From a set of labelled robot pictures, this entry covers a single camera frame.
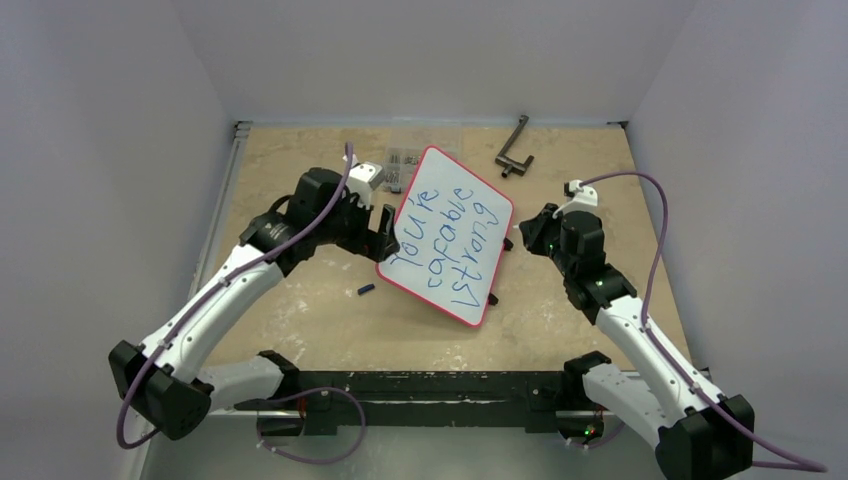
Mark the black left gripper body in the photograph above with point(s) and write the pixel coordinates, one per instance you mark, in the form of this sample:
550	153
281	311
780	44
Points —
352	228

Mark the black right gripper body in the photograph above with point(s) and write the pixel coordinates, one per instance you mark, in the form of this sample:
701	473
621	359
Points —
541	228

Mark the pink framed whiteboard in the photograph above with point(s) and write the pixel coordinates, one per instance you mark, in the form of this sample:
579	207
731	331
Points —
451	228

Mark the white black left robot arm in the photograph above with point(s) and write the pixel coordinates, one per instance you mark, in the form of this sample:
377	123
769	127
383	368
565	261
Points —
163	378

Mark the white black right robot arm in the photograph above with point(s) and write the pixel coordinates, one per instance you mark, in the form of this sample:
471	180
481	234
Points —
690	423

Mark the clear plastic screw box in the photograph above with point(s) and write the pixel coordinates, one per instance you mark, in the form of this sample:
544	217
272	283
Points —
407	141

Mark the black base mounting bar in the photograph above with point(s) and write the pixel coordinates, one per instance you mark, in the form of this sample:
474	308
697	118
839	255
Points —
320	402

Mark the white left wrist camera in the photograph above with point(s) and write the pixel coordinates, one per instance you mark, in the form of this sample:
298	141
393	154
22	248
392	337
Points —
364	179

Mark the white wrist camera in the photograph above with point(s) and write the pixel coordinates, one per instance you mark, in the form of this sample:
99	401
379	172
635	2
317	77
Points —
577	198
364	179

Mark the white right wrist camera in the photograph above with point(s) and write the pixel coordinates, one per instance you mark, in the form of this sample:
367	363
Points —
577	198

